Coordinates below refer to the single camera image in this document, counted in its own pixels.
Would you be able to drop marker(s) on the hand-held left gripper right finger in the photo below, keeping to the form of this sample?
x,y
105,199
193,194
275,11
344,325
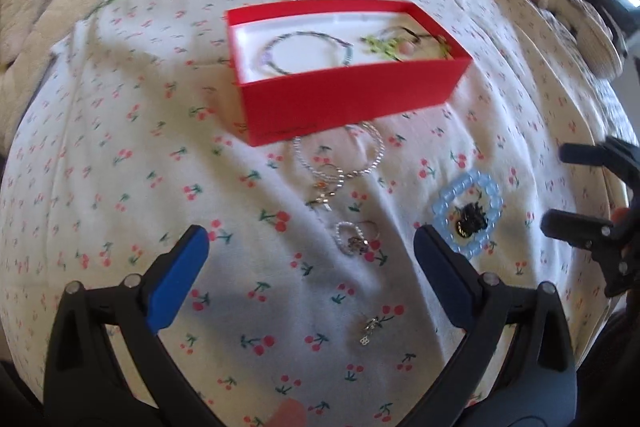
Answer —
x,y
442,277

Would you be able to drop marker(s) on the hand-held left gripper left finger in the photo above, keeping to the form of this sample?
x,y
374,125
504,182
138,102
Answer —
x,y
177,277

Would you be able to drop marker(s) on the red jewelry box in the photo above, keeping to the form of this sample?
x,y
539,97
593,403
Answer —
x,y
350,104

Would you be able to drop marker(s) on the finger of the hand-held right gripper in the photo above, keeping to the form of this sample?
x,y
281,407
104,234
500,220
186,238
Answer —
x,y
575,227
595,154

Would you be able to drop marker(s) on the cherry print bedsheet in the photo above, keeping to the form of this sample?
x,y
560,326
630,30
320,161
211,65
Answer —
x,y
125,187

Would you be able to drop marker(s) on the silver earring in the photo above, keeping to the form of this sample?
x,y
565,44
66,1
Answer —
x,y
370,331

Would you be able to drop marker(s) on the white plush toy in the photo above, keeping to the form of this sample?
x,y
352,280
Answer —
x,y
585,27

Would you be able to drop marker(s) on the black and gold brooch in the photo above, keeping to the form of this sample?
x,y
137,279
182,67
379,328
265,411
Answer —
x,y
467,219

